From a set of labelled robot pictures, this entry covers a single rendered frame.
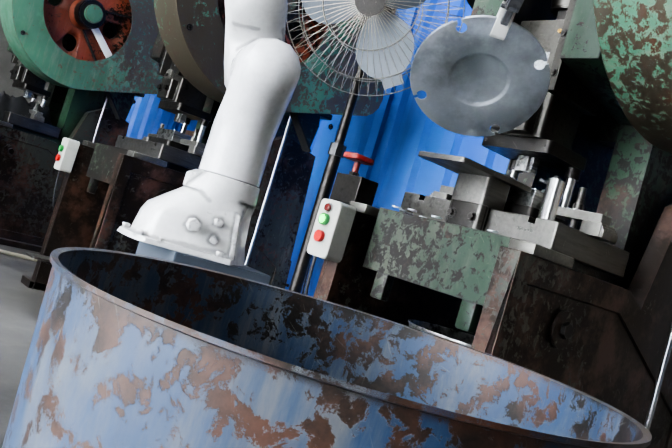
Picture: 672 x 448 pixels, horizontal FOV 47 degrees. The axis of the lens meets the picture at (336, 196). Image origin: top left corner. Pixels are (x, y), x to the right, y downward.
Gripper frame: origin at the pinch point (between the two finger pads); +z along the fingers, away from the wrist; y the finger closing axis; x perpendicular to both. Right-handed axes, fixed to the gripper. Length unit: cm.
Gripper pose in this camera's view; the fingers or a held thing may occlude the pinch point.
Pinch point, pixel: (503, 20)
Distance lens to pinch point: 161.7
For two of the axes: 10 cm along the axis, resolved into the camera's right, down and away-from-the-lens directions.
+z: -2.4, 7.1, 6.6
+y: 1.7, -6.4, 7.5
